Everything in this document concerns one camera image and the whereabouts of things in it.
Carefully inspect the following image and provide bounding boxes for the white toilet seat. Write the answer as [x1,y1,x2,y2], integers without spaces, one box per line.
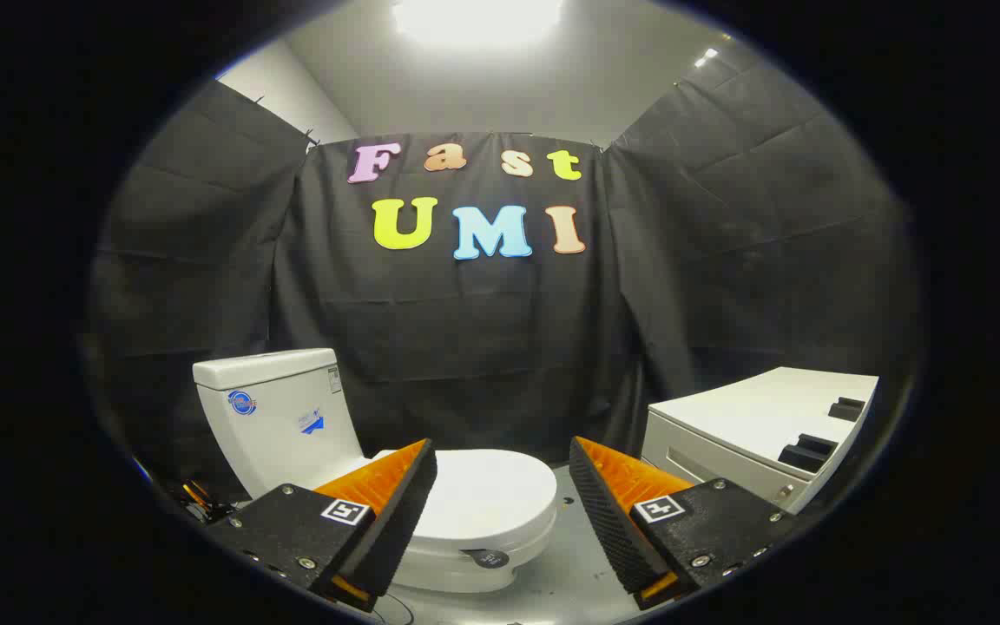
[405,519,556,569]

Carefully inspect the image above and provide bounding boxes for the black backdrop cloth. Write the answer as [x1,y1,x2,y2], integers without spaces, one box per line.
[88,65,922,504]

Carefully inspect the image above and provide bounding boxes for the large ceiling light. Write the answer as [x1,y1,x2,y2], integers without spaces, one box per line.
[391,0,566,46]

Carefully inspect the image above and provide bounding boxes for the white toilet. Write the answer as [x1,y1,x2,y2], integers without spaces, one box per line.
[194,349,559,595]

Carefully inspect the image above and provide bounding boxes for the white drawer cabinet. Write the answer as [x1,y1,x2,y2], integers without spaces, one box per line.
[641,366,880,515]

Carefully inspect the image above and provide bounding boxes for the black floor cable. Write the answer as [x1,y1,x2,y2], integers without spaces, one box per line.
[370,595,418,625]

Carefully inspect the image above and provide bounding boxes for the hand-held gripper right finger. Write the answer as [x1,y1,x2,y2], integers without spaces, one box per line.
[569,436,798,611]

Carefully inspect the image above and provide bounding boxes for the white toilet tank lid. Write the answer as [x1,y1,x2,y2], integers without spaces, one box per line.
[194,349,338,390]

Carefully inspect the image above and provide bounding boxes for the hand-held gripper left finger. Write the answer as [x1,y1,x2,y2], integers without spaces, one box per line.
[205,438,438,613]

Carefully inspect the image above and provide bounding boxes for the yellow black floor tape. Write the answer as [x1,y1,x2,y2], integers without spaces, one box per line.
[172,477,236,524]

